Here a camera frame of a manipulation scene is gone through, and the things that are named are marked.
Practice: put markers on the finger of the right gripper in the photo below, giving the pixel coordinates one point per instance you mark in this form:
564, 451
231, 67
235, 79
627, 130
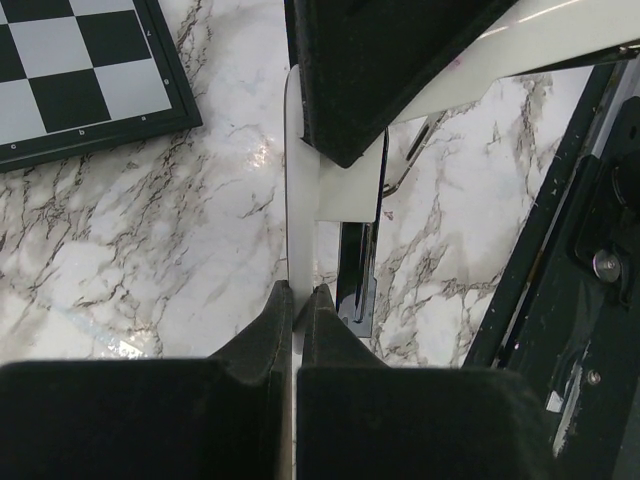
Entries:
362, 62

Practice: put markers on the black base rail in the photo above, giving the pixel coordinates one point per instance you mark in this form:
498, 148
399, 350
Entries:
565, 315

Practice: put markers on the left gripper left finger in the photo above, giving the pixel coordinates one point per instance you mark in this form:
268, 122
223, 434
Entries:
225, 416

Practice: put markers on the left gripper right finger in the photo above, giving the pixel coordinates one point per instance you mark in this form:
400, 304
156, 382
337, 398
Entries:
358, 418

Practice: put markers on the black white chessboard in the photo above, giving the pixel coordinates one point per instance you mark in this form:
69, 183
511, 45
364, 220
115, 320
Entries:
84, 76

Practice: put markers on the white stapler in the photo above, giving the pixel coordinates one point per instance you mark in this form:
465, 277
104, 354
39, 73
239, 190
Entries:
531, 39

